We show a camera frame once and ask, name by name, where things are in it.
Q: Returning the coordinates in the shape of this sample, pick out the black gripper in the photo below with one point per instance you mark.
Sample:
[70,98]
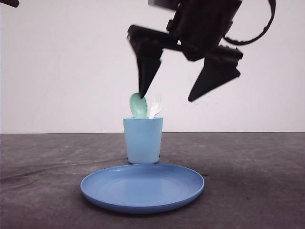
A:
[199,25]

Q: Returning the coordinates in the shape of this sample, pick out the white plastic fork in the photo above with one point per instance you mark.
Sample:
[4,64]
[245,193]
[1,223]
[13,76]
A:
[156,106]

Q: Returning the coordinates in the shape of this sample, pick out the mint green plastic spoon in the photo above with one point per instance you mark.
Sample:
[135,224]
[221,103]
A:
[138,106]

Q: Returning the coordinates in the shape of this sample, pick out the light blue plastic cup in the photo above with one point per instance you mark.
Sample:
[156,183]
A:
[143,139]

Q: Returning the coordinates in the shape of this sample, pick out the blue plastic plate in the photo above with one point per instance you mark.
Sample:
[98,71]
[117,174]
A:
[142,188]

